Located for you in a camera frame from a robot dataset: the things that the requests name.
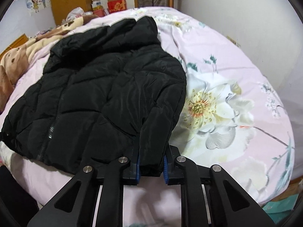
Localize person's dark clothing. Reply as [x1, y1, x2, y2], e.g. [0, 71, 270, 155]
[0, 164, 45, 227]

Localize teal cardboard box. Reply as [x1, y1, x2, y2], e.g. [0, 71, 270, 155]
[262, 193, 300, 216]

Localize bed with pink floral sheet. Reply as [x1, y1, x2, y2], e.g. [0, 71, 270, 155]
[0, 6, 295, 227]

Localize cartoon couple wall poster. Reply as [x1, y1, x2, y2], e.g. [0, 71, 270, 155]
[24, 0, 51, 16]

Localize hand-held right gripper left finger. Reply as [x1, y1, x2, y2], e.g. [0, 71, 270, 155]
[27, 143, 142, 227]

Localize red gift box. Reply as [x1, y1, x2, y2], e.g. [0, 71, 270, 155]
[107, 0, 126, 14]

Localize brown dog print blanket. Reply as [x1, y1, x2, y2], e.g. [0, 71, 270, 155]
[0, 14, 100, 114]

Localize wall sockets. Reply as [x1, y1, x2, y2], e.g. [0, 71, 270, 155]
[226, 35, 241, 47]

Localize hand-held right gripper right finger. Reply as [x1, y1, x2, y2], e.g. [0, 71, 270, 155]
[163, 144, 276, 227]

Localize black puffer jacket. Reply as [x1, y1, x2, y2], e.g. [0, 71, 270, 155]
[0, 16, 187, 177]

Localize wooden wardrobe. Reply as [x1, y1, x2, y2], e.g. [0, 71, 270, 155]
[48, 0, 93, 26]

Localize white plastic bag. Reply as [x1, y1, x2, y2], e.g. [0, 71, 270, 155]
[66, 7, 85, 22]

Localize wooden headboard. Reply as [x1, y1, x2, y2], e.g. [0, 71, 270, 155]
[0, 33, 29, 57]

